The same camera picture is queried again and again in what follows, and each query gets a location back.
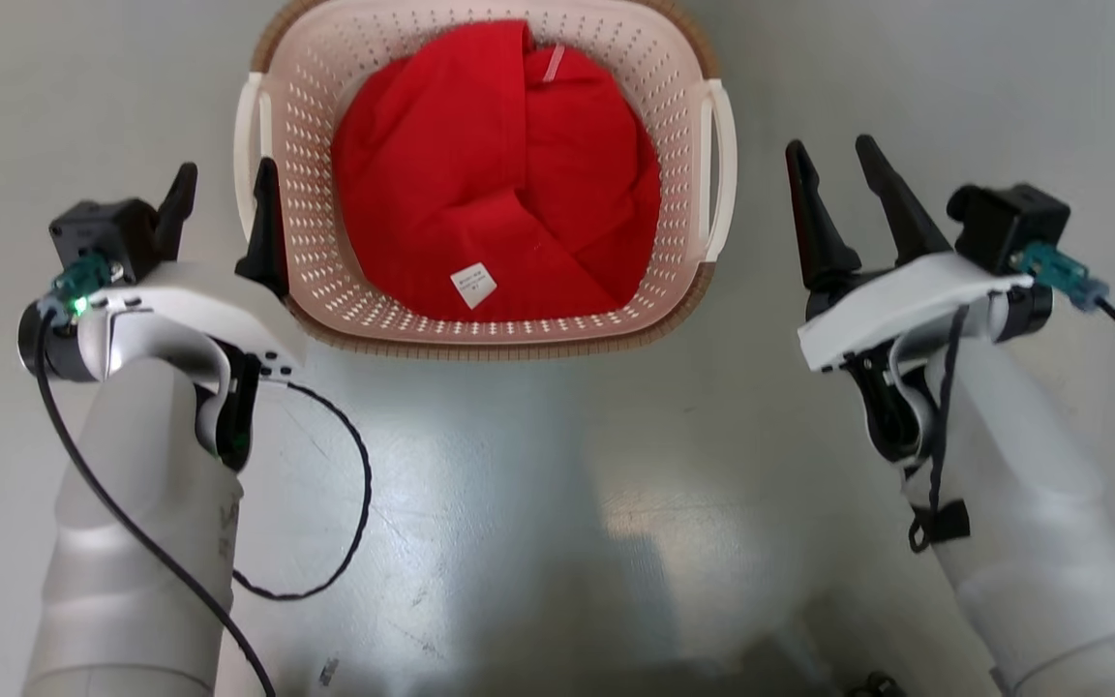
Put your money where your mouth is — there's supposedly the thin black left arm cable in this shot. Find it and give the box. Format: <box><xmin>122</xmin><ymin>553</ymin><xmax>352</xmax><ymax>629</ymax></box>
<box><xmin>231</xmin><ymin>380</ymin><xmax>374</xmax><ymax>602</ymax></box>

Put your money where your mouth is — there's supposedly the teal right camera connector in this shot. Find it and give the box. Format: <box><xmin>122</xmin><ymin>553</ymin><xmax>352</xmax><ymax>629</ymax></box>
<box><xmin>1010</xmin><ymin>242</ymin><xmax>1110</xmax><ymax>313</ymax></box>

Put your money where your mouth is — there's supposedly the red garment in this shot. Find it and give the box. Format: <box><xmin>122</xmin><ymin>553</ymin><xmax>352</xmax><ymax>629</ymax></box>
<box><xmin>330</xmin><ymin>19</ymin><xmax>664</xmax><ymax>324</ymax></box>

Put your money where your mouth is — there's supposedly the beige perforated laundry basket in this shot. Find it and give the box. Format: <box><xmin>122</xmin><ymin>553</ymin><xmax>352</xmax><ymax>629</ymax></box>
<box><xmin>233</xmin><ymin>0</ymin><xmax>738</xmax><ymax>363</ymax></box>

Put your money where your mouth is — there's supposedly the thin braided right arm cable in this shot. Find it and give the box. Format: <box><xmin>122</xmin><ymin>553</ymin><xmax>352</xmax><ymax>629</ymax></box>
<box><xmin>908</xmin><ymin>305</ymin><xmax>972</xmax><ymax>555</ymax></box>

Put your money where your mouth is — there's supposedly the green left camera connector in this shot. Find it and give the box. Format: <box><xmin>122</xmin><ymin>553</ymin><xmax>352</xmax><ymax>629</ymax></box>
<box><xmin>51</xmin><ymin>252</ymin><xmax>125</xmax><ymax>318</ymax></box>

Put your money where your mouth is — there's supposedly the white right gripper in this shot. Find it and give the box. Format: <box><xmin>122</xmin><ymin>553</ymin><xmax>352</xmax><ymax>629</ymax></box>
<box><xmin>785</xmin><ymin>134</ymin><xmax>1054</xmax><ymax>466</ymax></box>

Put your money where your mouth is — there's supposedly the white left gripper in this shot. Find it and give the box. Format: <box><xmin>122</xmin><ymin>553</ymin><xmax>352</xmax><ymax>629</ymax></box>
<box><xmin>20</xmin><ymin>157</ymin><xmax>308</xmax><ymax>472</ymax></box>

